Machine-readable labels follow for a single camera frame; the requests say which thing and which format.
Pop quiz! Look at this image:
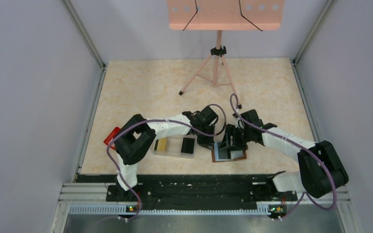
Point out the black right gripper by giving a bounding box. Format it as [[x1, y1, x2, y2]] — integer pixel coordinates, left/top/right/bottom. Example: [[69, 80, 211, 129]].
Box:
[[219, 124, 252, 151]]

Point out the brown leather card holder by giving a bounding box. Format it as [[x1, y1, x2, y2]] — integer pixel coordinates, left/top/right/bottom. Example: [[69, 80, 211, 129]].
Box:
[[212, 142, 247, 163]]

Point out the clear acrylic card box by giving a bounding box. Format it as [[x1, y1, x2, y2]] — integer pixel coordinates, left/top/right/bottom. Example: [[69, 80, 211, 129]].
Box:
[[150, 135, 197, 159]]

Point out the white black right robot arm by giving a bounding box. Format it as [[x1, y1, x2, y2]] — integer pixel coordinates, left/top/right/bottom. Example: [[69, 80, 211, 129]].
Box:
[[217, 109, 349, 200]]

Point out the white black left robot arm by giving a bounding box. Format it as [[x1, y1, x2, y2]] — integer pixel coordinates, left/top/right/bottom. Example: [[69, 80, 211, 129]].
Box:
[[106, 105, 219, 201]]

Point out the black credit card stack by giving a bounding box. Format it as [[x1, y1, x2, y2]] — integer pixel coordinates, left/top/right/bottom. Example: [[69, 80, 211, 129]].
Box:
[[181, 137, 195, 155]]

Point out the yellow credit card stack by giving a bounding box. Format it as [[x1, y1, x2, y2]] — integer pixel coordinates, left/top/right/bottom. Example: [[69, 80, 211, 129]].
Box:
[[153, 137, 168, 152]]

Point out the red plastic block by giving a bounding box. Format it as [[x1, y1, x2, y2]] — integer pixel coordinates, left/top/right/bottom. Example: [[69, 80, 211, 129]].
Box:
[[103, 127, 120, 145]]

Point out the pink tripod music stand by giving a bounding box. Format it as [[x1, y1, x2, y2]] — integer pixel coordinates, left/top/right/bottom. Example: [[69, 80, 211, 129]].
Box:
[[166, 0, 286, 96]]

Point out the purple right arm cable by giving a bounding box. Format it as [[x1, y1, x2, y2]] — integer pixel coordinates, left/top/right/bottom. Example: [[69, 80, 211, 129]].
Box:
[[229, 93, 338, 220]]

